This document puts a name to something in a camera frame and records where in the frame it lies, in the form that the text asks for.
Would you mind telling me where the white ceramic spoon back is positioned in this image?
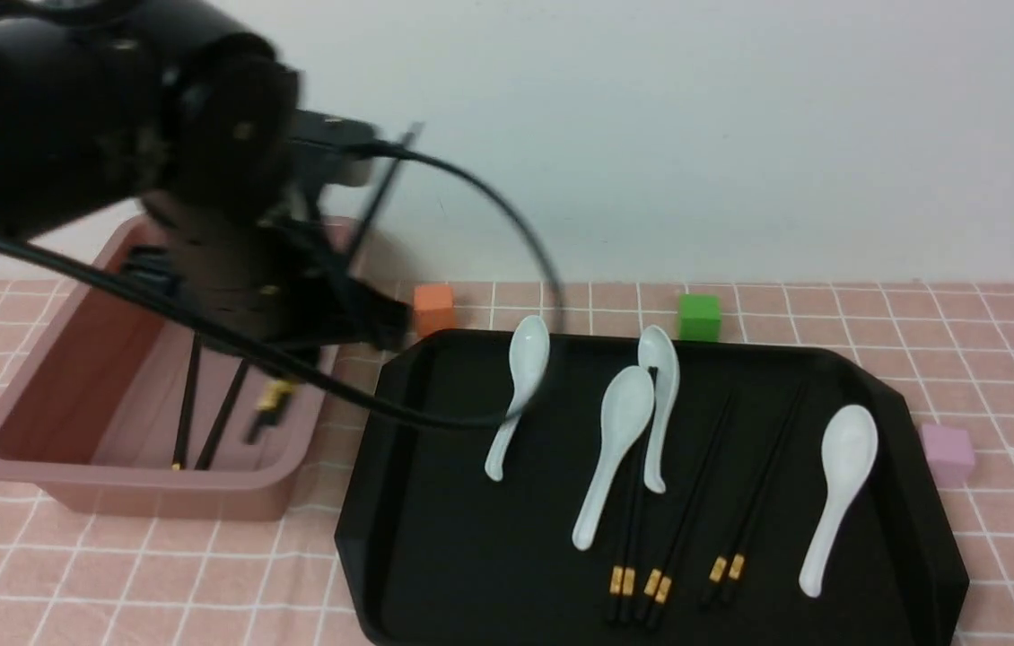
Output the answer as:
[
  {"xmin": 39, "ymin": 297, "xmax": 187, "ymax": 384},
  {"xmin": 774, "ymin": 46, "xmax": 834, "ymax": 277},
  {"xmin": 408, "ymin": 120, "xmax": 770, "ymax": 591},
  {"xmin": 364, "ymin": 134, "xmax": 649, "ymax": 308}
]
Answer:
[{"xmin": 638, "ymin": 326, "xmax": 682, "ymax": 494}]

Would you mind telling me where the black chopstick in bin left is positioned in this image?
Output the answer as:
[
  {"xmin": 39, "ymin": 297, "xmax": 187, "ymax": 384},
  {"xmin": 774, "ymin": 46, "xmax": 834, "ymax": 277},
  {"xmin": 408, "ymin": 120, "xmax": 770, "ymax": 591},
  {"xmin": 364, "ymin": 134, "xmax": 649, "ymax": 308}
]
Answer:
[{"xmin": 170, "ymin": 334, "xmax": 202, "ymax": 471}]

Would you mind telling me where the orange cube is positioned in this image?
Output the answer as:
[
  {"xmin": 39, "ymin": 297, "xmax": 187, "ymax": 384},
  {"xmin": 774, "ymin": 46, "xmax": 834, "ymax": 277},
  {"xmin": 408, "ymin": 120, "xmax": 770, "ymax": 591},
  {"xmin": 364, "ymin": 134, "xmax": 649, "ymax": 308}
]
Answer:
[{"xmin": 413, "ymin": 284, "xmax": 458, "ymax": 338}]

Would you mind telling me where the pink cube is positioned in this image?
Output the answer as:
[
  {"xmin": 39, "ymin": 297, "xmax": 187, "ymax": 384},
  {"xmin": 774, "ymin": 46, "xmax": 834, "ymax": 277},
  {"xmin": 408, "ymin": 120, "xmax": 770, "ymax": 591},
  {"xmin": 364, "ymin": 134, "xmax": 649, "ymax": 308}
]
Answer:
[{"xmin": 920, "ymin": 423, "xmax": 977, "ymax": 488}]

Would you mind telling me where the black cable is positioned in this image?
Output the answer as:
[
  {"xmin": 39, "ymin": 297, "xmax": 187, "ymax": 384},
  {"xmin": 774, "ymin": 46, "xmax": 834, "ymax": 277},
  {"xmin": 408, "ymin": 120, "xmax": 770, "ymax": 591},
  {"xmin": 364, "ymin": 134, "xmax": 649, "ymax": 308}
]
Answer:
[{"xmin": 0, "ymin": 144, "xmax": 566, "ymax": 429}]

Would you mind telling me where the black chopstick in bin right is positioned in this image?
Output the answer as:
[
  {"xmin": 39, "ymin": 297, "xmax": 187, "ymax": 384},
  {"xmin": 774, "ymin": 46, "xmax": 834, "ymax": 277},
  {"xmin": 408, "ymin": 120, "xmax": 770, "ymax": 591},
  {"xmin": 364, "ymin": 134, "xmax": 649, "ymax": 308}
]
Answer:
[{"xmin": 194, "ymin": 360, "xmax": 249, "ymax": 471}]

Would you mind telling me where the black gold-banded chopstick right pair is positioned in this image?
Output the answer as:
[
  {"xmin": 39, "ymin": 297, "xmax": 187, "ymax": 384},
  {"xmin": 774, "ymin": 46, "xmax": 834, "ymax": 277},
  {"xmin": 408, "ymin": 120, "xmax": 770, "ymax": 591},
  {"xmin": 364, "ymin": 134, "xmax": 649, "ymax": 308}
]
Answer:
[{"xmin": 700, "ymin": 381, "xmax": 809, "ymax": 608}]

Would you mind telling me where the black chopstick in bin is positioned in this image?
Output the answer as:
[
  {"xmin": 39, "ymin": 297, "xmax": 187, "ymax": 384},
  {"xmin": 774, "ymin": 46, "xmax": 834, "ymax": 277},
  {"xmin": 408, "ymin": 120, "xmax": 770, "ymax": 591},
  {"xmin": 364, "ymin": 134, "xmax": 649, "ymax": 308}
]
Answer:
[
  {"xmin": 170, "ymin": 334, "xmax": 202, "ymax": 471},
  {"xmin": 194, "ymin": 360, "xmax": 249, "ymax": 471}
]

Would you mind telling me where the white ceramic spoon far left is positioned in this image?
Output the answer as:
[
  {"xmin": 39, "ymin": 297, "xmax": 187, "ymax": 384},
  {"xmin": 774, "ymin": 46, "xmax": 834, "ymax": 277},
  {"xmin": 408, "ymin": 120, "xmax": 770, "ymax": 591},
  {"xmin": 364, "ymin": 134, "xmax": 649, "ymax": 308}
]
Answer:
[{"xmin": 484, "ymin": 315, "xmax": 551, "ymax": 482}]

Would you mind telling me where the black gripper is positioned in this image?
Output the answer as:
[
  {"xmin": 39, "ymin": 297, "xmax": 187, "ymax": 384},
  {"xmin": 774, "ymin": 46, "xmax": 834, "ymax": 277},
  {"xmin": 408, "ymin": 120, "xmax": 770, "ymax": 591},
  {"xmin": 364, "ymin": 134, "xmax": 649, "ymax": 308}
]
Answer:
[{"xmin": 141, "ymin": 113, "xmax": 410, "ymax": 351}]

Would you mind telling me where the black gold-banded chopstick diagonal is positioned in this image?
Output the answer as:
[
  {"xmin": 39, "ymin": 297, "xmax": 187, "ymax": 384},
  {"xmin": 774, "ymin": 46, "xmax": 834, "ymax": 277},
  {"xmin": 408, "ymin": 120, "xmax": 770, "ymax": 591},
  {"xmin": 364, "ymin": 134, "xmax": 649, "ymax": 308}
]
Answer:
[{"xmin": 643, "ymin": 421, "xmax": 725, "ymax": 631}]

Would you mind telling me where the white ceramic spoon centre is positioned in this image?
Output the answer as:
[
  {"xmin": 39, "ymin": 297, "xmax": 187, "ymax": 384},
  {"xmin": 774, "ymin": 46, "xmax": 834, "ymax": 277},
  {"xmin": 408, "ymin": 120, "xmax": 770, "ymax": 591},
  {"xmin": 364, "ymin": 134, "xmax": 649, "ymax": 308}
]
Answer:
[{"xmin": 572, "ymin": 365, "xmax": 655, "ymax": 552}]

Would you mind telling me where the pink rectangular plastic bin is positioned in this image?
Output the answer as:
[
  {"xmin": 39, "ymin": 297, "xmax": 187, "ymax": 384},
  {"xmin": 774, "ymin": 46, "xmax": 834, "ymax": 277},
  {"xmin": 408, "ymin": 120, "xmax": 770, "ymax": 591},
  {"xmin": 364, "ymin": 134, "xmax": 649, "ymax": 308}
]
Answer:
[{"xmin": 0, "ymin": 214, "xmax": 364, "ymax": 522}]

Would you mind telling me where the green cube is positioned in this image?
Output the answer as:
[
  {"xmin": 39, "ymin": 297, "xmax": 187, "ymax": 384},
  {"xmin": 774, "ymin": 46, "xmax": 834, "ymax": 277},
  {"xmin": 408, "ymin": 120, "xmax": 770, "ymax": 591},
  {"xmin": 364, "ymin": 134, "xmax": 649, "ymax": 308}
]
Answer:
[{"xmin": 677, "ymin": 293, "xmax": 723, "ymax": 343}]

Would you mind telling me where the white ceramic spoon right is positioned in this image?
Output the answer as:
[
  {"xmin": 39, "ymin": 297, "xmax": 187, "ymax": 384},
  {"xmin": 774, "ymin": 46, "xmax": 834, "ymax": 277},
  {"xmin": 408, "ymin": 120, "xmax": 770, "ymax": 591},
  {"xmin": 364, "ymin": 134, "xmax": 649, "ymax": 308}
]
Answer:
[{"xmin": 799, "ymin": 404, "xmax": 879, "ymax": 598}]

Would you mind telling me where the black plastic tray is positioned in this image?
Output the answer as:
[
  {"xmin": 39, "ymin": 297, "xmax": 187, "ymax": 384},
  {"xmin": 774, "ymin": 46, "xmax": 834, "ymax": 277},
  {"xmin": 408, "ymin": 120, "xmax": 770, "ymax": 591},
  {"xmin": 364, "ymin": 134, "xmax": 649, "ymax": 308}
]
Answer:
[{"xmin": 335, "ymin": 335, "xmax": 970, "ymax": 645}]

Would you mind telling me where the white ceramic spoon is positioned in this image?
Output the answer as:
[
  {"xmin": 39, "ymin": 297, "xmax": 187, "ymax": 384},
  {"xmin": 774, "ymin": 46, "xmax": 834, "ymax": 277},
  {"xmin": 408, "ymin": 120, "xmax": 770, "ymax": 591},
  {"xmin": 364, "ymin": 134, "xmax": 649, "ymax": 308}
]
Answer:
[
  {"xmin": 799, "ymin": 404, "xmax": 879, "ymax": 598},
  {"xmin": 484, "ymin": 315, "xmax": 551, "ymax": 482},
  {"xmin": 572, "ymin": 365, "xmax": 655, "ymax": 552},
  {"xmin": 638, "ymin": 326, "xmax": 682, "ymax": 494}
]

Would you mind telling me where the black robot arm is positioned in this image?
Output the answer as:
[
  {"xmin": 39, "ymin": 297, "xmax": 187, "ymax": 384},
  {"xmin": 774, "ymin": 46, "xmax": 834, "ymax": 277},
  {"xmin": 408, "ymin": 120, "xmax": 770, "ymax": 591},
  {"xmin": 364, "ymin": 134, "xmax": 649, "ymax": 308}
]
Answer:
[{"xmin": 0, "ymin": 1, "xmax": 410, "ymax": 351}]

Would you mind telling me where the pink checkered tablecloth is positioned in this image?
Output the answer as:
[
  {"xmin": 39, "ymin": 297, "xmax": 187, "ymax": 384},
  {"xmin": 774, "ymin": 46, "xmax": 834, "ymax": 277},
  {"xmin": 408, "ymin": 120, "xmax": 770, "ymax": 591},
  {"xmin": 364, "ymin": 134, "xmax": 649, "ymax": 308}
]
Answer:
[{"xmin": 0, "ymin": 279, "xmax": 1014, "ymax": 645}]

